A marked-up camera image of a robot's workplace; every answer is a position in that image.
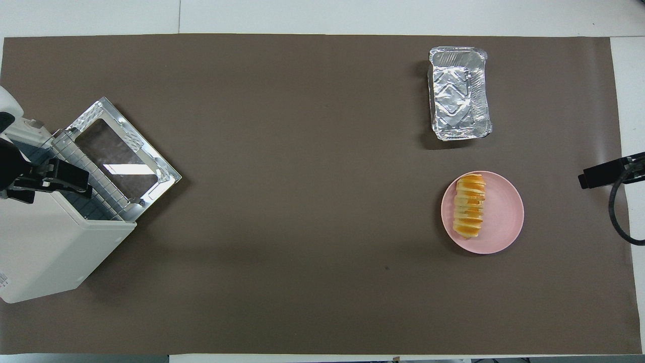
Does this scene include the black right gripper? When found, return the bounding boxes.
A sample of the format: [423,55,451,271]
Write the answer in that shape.
[578,151,645,190]

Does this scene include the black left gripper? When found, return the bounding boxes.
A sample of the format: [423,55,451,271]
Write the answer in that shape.
[0,139,94,204]

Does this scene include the sliced orange glazed bread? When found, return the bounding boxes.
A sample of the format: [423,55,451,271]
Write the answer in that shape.
[453,173,487,238]

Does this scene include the aluminium foil tray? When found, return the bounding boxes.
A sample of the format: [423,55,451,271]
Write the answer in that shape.
[427,46,493,142]

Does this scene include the white toaster oven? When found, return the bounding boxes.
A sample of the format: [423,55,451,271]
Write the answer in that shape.
[0,118,138,304]

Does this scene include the glass oven door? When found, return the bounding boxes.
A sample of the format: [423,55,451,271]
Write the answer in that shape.
[64,97,182,222]

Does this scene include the pink round plate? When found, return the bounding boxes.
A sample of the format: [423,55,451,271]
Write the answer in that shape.
[441,170,525,255]

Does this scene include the brown table mat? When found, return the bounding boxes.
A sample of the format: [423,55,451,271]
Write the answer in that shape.
[0,34,641,355]

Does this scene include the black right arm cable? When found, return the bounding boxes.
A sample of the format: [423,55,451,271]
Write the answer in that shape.
[608,166,645,247]

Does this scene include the metal wire oven rack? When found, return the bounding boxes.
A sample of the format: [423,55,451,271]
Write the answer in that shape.
[50,129,139,222]

